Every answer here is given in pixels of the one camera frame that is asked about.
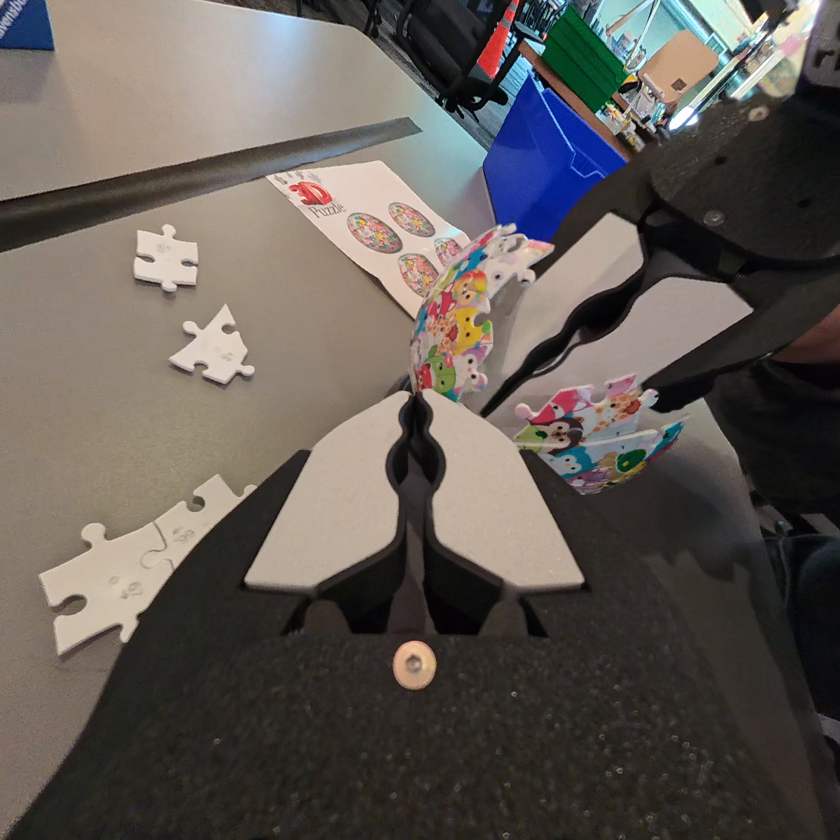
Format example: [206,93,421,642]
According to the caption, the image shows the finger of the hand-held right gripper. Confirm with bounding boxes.
[481,210,648,419]
[517,274,756,413]

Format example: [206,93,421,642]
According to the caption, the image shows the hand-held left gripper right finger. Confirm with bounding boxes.
[420,390,585,599]

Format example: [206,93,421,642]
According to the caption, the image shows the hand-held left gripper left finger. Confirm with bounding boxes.
[244,392,416,597]

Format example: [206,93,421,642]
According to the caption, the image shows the colourful puzzle ball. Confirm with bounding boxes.
[409,224,691,497]

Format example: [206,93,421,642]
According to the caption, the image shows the white puzzle piece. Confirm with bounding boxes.
[168,304,257,386]
[133,224,200,294]
[38,521,173,657]
[152,474,258,573]

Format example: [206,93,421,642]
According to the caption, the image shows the puzzle instruction sheet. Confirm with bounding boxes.
[266,161,470,320]

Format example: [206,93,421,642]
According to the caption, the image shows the puzzle box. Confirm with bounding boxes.
[0,0,56,52]

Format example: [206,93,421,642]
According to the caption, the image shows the person's right hand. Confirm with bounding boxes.
[777,320,840,367]

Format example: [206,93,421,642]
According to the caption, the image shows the blue plastic bin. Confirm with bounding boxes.
[482,71,631,245]

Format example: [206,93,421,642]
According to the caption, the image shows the green plastic bins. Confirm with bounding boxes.
[541,7,632,117]

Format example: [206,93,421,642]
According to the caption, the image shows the orange traffic cone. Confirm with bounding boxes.
[476,0,524,81]

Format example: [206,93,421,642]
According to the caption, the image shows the black office chair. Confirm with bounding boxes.
[399,0,511,114]

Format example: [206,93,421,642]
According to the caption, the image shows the person's leg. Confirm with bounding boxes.
[761,512,840,723]

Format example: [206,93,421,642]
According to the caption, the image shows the black table divider strip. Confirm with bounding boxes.
[0,118,422,253]

